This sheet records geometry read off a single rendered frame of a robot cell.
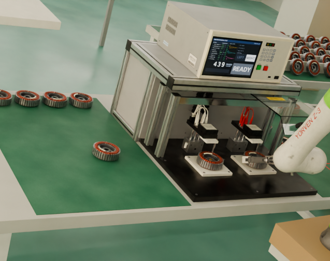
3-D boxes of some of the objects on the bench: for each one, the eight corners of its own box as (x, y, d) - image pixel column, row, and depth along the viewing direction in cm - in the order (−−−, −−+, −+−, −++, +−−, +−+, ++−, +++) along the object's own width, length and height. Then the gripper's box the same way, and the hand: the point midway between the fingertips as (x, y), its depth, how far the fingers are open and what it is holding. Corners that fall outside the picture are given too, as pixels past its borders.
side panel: (140, 141, 284) (159, 73, 271) (134, 141, 282) (153, 73, 269) (115, 113, 305) (130, 48, 292) (109, 113, 303) (125, 48, 290)
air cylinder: (244, 152, 297) (248, 141, 294) (231, 152, 293) (235, 141, 291) (238, 146, 300) (242, 136, 298) (225, 146, 297) (229, 136, 294)
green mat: (191, 205, 244) (191, 205, 244) (36, 215, 212) (36, 214, 212) (96, 98, 315) (96, 98, 315) (-31, 93, 283) (-31, 92, 283)
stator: (226, 171, 271) (229, 163, 269) (203, 171, 265) (205, 163, 264) (214, 158, 280) (216, 150, 278) (191, 157, 274) (194, 149, 273)
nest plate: (231, 175, 271) (232, 173, 271) (202, 176, 263) (203, 174, 263) (213, 157, 283) (214, 155, 282) (184, 158, 275) (185, 155, 274)
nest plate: (275, 174, 284) (276, 171, 283) (249, 175, 276) (249, 172, 276) (256, 157, 295) (257, 154, 295) (230, 157, 287) (231, 155, 287)
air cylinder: (201, 153, 284) (204, 141, 282) (186, 153, 280) (190, 141, 278) (195, 147, 288) (198, 136, 286) (181, 147, 284) (184, 135, 282)
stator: (271, 169, 284) (273, 162, 282) (250, 170, 278) (253, 162, 276) (256, 156, 292) (259, 149, 291) (237, 157, 286) (239, 149, 285)
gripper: (265, 169, 261) (231, 168, 279) (308, 168, 273) (273, 167, 292) (265, 150, 261) (231, 150, 280) (308, 150, 273) (273, 150, 292)
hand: (255, 159), depth 284 cm, fingers closed on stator, 11 cm apart
